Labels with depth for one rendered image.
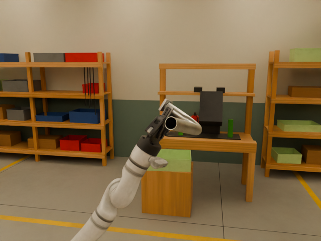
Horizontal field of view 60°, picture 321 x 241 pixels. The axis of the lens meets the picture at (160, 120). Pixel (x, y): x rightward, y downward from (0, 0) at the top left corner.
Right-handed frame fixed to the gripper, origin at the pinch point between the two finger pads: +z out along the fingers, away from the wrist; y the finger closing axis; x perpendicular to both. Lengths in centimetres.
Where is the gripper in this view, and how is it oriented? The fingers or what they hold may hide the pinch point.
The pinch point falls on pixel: (169, 112)
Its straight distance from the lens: 86.4
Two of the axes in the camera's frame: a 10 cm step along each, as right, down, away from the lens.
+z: 5.2, -8.4, -1.4
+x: 7.6, 5.3, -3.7
